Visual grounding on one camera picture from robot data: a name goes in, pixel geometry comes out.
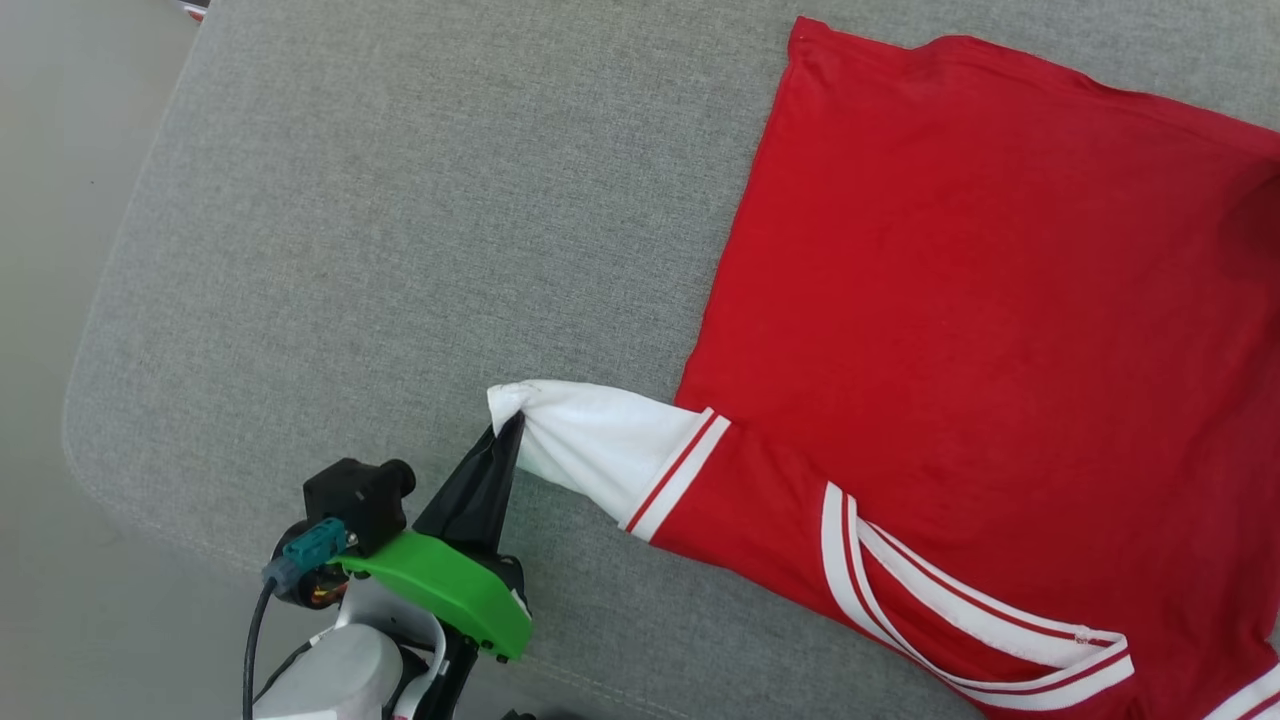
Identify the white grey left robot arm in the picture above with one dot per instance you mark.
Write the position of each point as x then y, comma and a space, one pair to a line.
330, 670

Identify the red T-shirt with white trim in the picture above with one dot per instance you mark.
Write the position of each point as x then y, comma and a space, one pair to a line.
980, 330

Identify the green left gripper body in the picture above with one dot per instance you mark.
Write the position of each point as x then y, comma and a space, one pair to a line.
450, 590

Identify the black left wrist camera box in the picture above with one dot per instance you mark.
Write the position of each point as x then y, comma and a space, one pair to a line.
355, 500

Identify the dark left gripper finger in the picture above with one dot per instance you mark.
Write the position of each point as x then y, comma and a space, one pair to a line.
465, 495
508, 455

